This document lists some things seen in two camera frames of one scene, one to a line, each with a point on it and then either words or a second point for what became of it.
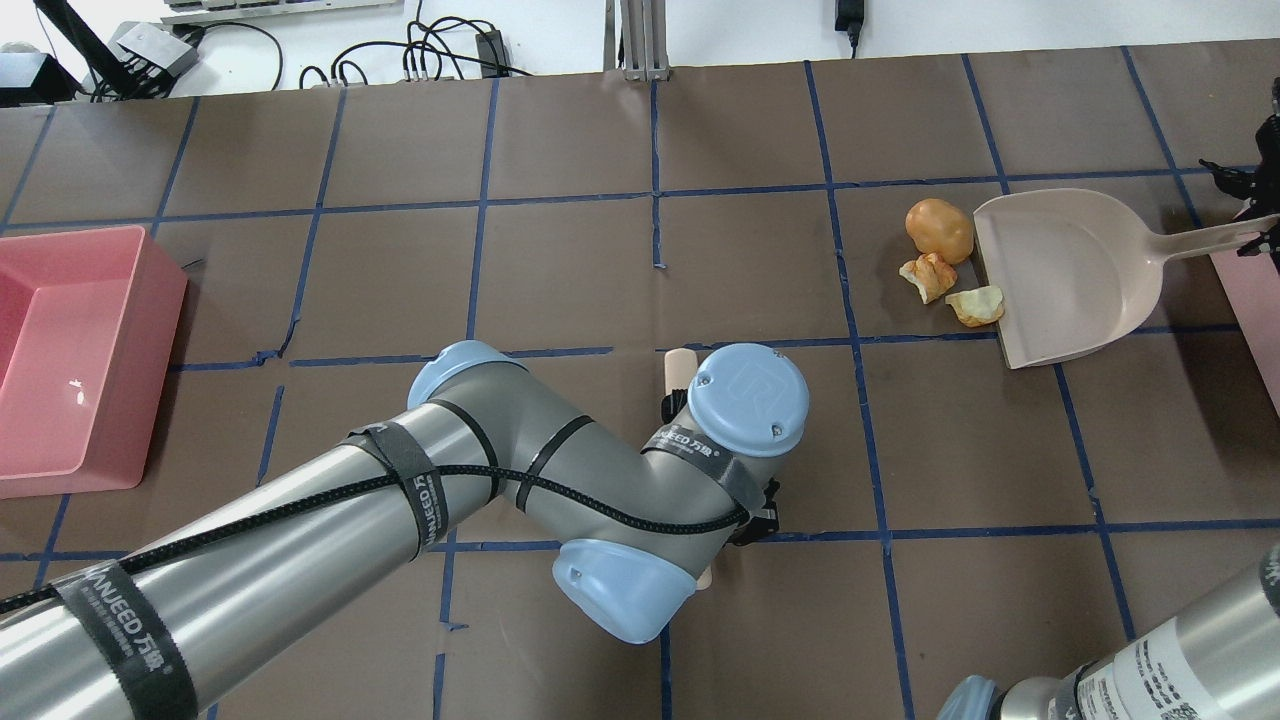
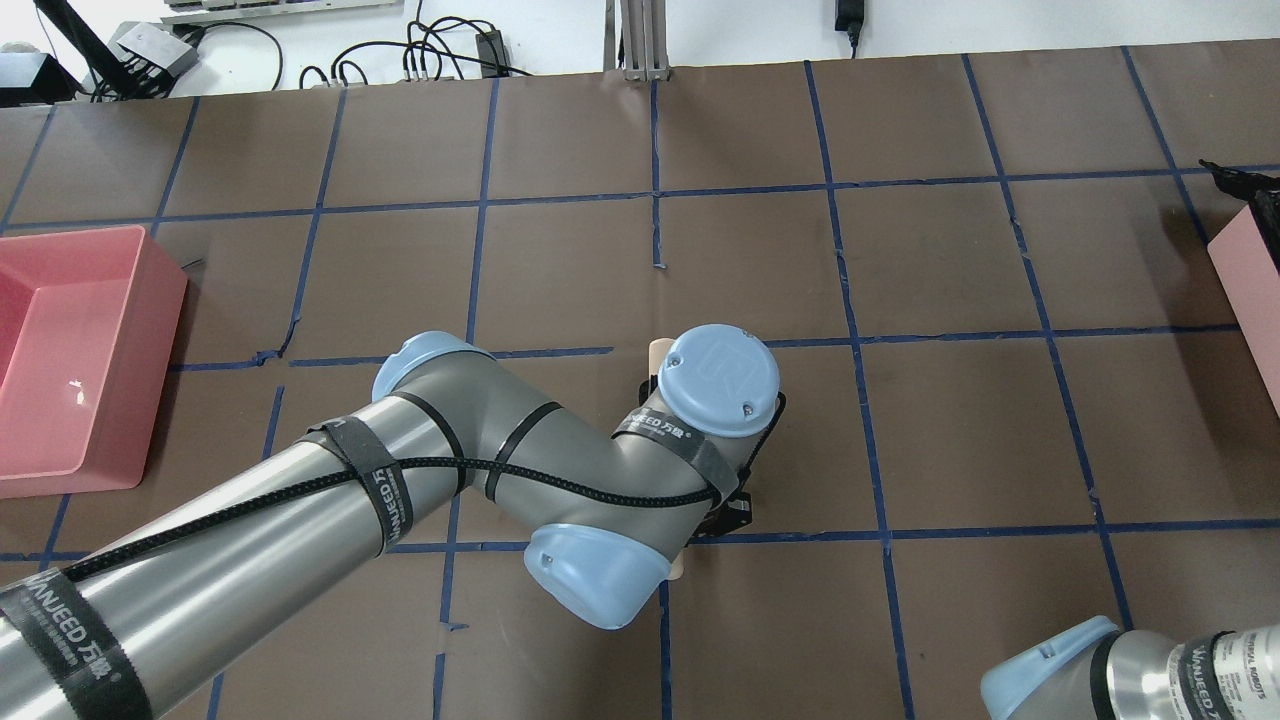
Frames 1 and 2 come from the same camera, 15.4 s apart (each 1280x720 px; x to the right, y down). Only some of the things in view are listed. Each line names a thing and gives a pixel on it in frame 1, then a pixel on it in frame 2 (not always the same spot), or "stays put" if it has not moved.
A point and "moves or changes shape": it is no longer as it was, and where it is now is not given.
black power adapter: (849, 16) stays put
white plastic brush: (681, 382) moves or changes shape
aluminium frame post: (644, 36) stays put
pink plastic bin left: (89, 319) stays put
